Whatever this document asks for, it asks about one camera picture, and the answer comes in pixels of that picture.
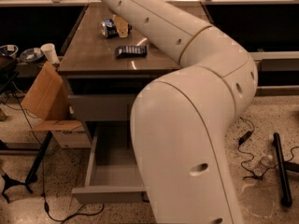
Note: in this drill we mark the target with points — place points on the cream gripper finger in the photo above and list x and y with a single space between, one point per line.
121 26

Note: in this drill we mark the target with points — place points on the blue pepsi can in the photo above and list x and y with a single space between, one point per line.
109 28

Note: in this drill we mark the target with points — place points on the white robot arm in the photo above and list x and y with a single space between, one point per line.
179 121

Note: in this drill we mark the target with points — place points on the grey drawer cabinet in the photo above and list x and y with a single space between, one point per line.
90 67

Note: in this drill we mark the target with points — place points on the closed grey top drawer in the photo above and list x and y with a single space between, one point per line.
102 107

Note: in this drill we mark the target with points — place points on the open grey middle drawer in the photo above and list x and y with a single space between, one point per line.
112 174

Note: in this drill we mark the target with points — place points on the white paper cup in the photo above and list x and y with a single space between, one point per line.
50 53

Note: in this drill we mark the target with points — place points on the blue bowl near cup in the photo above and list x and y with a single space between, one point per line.
33 55

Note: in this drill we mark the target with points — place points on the brown cardboard box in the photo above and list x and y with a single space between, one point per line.
47 99

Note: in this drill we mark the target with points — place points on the blue bowl far left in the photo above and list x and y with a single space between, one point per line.
9 50

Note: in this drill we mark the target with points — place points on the black stand leg left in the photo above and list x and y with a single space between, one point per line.
32 177

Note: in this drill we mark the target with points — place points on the black stand leg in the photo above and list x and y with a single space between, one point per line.
32 177
284 167

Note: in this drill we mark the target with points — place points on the black tripod foot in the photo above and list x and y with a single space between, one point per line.
9 183

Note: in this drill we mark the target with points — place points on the clear plastic water bottle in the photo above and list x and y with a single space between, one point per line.
263 165

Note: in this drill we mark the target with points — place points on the black stand leg right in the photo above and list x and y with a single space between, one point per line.
284 167

